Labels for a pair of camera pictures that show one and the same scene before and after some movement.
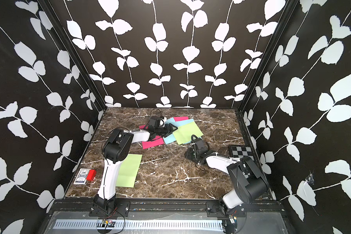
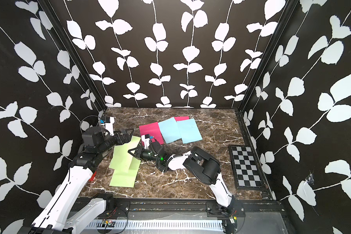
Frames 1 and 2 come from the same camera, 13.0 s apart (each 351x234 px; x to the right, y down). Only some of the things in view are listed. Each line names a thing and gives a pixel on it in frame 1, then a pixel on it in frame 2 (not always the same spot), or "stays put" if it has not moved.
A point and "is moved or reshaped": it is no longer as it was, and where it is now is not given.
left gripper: [167, 132] to [126, 139]
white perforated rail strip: [140, 224] stays put
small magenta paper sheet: [176, 119] stays put
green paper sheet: [184, 133] is moved or reshaped
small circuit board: [106, 223] stays put
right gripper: [189, 150] to [140, 151]
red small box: [91, 175] stays put
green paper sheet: [128, 170] stays put
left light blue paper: [170, 138] stays put
